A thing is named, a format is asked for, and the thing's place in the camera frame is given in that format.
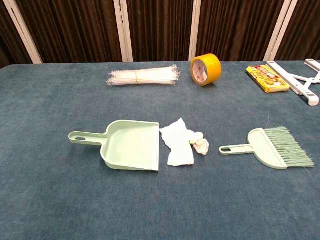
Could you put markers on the mint green plastic dustpan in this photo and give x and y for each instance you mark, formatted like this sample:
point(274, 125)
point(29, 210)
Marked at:
point(130, 147)

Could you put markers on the white paper ball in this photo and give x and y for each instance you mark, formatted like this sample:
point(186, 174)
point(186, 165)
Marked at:
point(201, 147)

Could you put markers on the mint green hand broom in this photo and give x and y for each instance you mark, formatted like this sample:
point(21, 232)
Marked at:
point(260, 147)

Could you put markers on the bundle of wrapped white straws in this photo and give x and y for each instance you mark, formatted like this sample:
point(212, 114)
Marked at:
point(142, 76)

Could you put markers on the yellow packing tape roll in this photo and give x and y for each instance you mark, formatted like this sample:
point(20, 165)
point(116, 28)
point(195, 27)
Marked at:
point(212, 67)

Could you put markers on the dark brown curtain panel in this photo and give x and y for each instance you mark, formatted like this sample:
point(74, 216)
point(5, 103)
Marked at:
point(237, 30)
point(160, 30)
point(305, 30)
point(7, 37)
point(75, 30)

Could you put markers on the yellow snack package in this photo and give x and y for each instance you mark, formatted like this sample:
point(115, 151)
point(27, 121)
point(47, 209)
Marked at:
point(267, 78)

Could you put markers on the blue felt table cover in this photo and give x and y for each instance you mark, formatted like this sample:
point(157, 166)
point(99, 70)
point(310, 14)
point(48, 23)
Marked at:
point(75, 200)

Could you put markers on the white folding laptop stand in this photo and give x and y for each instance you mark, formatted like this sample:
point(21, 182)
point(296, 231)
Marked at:
point(313, 100)

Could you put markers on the white partition frame post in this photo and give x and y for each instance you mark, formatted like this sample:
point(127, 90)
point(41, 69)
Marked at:
point(22, 30)
point(123, 30)
point(278, 30)
point(195, 30)

